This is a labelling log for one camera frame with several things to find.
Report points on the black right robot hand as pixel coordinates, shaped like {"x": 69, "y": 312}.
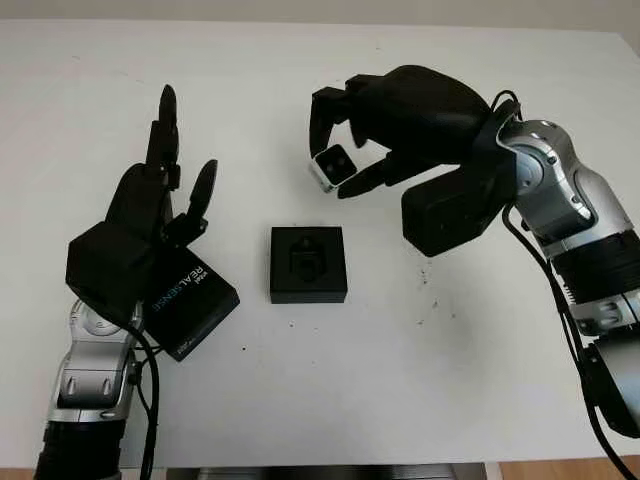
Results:
{"x": 425, "y": 115}

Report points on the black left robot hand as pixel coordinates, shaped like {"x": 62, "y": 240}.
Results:
{"x": 140, "y": 195}

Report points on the small silver black camera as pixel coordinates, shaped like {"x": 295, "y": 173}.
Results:
{"x": 336, "y": 164}

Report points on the black RealSense box lid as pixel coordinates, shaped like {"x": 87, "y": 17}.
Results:
{"x": 200, "y": 300}

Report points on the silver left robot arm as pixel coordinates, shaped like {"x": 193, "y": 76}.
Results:
{"x": 95, "y": 350}

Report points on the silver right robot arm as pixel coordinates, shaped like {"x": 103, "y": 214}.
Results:
{"x": 565, "y": 185}

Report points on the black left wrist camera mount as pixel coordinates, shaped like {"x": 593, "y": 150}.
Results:
{"x": 105, "y": 270}

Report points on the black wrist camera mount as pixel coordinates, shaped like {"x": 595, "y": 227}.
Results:
{"x": 445, "y": 215}
{"x": 105, "y": 270}

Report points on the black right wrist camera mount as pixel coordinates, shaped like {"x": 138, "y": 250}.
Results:
{"x": 445, "y": 215}

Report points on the black camera box base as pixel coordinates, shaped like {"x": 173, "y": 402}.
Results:
{"x": 307, "y": 265}

